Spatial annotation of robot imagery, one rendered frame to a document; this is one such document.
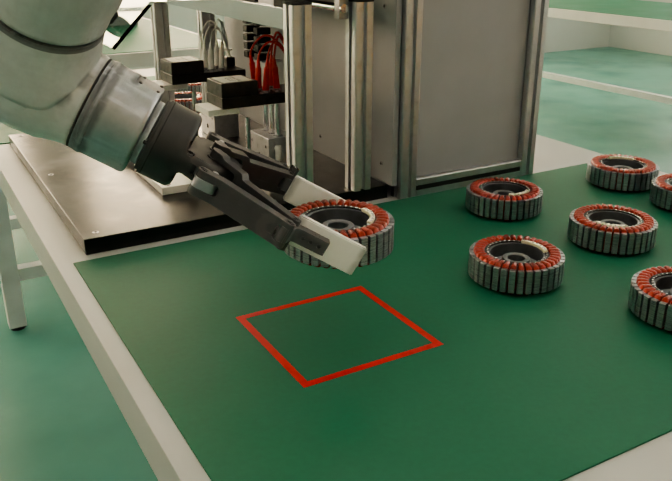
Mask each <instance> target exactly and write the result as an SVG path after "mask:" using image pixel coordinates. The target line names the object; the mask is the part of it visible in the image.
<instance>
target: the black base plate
mask: <svg viewBox="0 0 672 481"><path fill-rule="evenodd" d="M238 120H239V136H236V137H228V138H225V139H227V140H229V141H231V142H234V143H236V144H239V145H241V146H243V147H246V131H245V116H243V115H241V114H239V113H238ZM9 142H10V146H11V147H12V149H13V150H14V152H15V153H16V155H17V156H18V158H19V159H20V160H21V162H22V163H23V165H24V166H25V168H26V169H27V171H28V172H29V173H30V175H31V176H32V178H33V179H34V181H35V182H36V184H37V185H38V186H39V188H40V189H41V191H42V192H43V194H44V195H45V197H46V198H47V199H48V201H49V202H50V204H51V205H52V207H53V208H54V210H55V211H56V212H57V214H58V215H59V217H60V218H61V220H62V221H63V223H64V224H65V225H66V227H67V228H68V230H69V231H70V233H71V234H72V236H73V237H74V239H75V240H76V241H77V243H78V244H79V246H80V247H81V249H82V250H83V252H84V253H85V254H86V255H90V254H95V253H100V252H105V251H111V250H116V249H121V248H126V247H132V246H137V245H142V244H147V243H152V242H158V241H163V240H168V239H173V238H179V237H184V236H189V235H194V234H200V233H205V232H210V231H215V230H220V229H226V228H231V227H236V226H241V225H242V224H240V223H239V222H237V221H235V220H234V219H232V218H231V217H229V216H228V215H226V214H225V213H223V212H222V211H220V210H218V209H217V208H215V207H214V206H212V205H211V204H209V203H207V202H205V201H203V200H201V199H199V198H197V197H195V196H192V195H191V194H190V193H188V192H187V191H186V192H180V193H174V194H168V195H162V194H161V193H160V192H159V191H157V190H156V189H155V188H154V187H153V186H152V185H151V184H149V183H148V182H147V181H146V180H145V179H144V178H143V177H141V176H140V175H139V174H138V173H137V172H136V171H135V170H134V163H132V162H130V161H129V163H128V165H127V166H126V168H125V169H124V170H123V171H117V170H115V169H113V168H111V167H109V166H107V165H105V164H103V163H101V162H99V161H96V160H94V159H92V158H90V157H88V156H86V155H84V154H82V153H80V152H79V153H78V152H76V151H74V150H72V148H70V147H68V146H65V145H63V144H61V143H58V142H55V141H52V140H48V139H43V138H37V137H33V136H30V135H27V134H25V133H22V134H13V135H9ZM313 181H314V184H315V185H317V186H319V187H321V188H323V189H325V190H327V191H329V192H331V193H333V194H335V195H337V196H339V197H341V198H342V199H344V200H347V199H350V200H352V201H354V200H358V201H359V202H362V201H364V202H367V201H372V200H377V199H382V198H387V191H388V185H387V184H385V183H383V182H381V181H379V180H376V179H374V178H372V177H371V186H370V189H368V190H364V189H361V191H357V192H354V191H352V190H351V188H349V189H348V188H346V187H345V164H343V163H341V162H339V161H337V160H335V159H333V158H331V157H328V156H326V155H324V154H322V153H320V152H318V151H316V150H314V149H313ZM261 190H262V191H264V192H265V193H266V194H268V195H269V196H270V197H272V198H273V199H274V200H276V201H277V202H278V203H279V204H281V205H282V206H283V207H285V208H286V209H287V210H291V209H293V208H296V206H294V205H292V204H290V203H288V202H286V201H284V199H283V197H284V195H281V194H278V193H274V192H270V191H267V190H263V189H261Z"/></svg>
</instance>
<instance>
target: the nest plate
mask: <svg viewBox="0 0 672 481"><path fill-rule="evenodd" d="M137 173H138V172H137ZM138 174H139V175H140V176H141V177H143V178H144V179H145V180H146V181H147V182H148V183H149V184H151V185H152V186H153V187H154V188H155V189H156V190H157V191H159V192H160V193H161V194H162V195H168V194H174V193H180V192H186V191H187V189H188V187H189V185H190V183H191V182H192V181H191V180H190V179H189V178H187V177H186V176H184V175H183V174H181V173H176V175H175V177H174V179H173V181H172V182H171V183H170V184H169V185H162V184H160V183H158V182H156V181H154V180H152V179H150V178H148V177H146V176H144V175H142V174H140V173H138Z"/></svg>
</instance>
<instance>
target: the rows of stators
mask: <svg viewBox="0 0 672 481"><path fill-rule="evenodd" d="M658 175H659V166H658V165H657V164H655V163H654V162H653V161H650V160H648V159H646V158H642V157H637V156H634V157H633V156H632V155H629V156H627V155H623V156H622V154H619V155H617V154H613V155H612V154H608V155H607V154H604V155H600V156H599V155H598V156H595V157H593V158H591V159H589V160H588V163H587V172H586V179H587V181H589V182H590V183H591V184H594V185H595V186H597V187H601V188H603V189H604V188H606V189H607V190H609V189H611V190H612V191H614V190H615V189H616V191H621V190H622V192H626V191H627V192H632V191H633V192H637V191H638V192H641V191H645V190H649V189H651V190H650V197H649V199H650V201H651V202H652V203H653V204H655V205H656V206H659V208H663V209H664V210H668V211H670V212H671V211H672V173H670V174H665V175H661V176H658Z"/></svg>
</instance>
